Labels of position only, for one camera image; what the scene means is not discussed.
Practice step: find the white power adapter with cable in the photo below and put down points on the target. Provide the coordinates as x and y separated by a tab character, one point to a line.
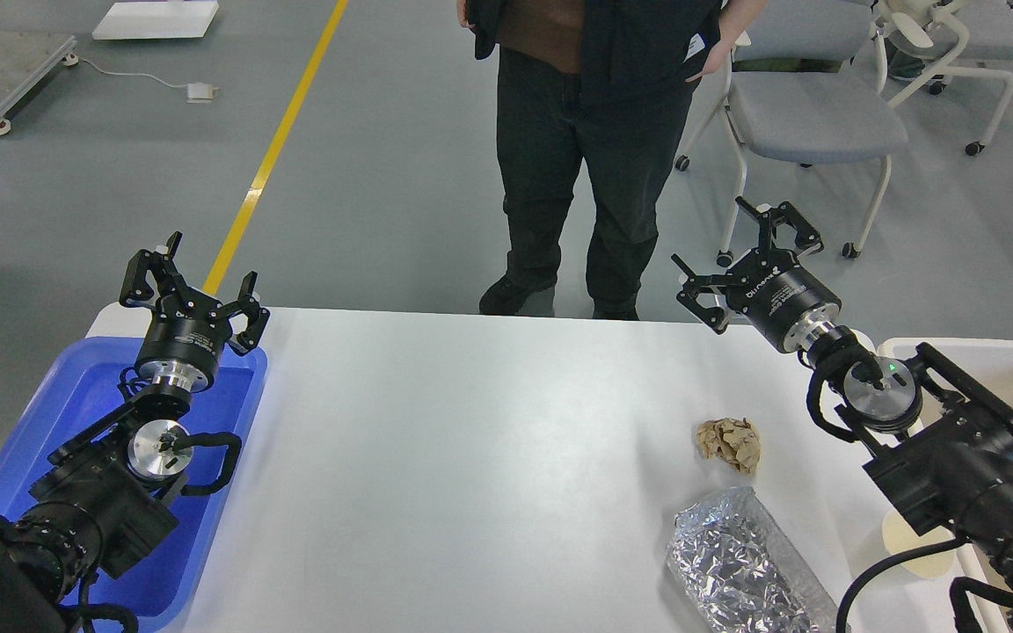
194	93

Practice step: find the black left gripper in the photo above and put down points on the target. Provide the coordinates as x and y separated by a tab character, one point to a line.
184	342

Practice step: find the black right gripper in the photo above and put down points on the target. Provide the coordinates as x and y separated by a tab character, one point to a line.
768	285

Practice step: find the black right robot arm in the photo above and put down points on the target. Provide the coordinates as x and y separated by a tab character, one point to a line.
940	443

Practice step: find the crumpled brown paper ball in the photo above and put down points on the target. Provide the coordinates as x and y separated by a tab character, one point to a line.
735	442

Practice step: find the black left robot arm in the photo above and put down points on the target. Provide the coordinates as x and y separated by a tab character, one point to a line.
106	503

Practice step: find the grey white chair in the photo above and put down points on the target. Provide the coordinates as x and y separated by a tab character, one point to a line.
808	117

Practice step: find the white flat board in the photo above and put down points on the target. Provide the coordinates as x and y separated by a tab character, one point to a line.
156	20

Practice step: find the standing person in black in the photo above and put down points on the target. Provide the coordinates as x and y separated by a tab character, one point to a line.
602	86

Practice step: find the white paper cup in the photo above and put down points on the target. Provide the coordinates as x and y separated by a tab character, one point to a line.
899	536

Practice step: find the blue plastic bin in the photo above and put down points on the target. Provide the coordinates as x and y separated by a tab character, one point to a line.
79	389

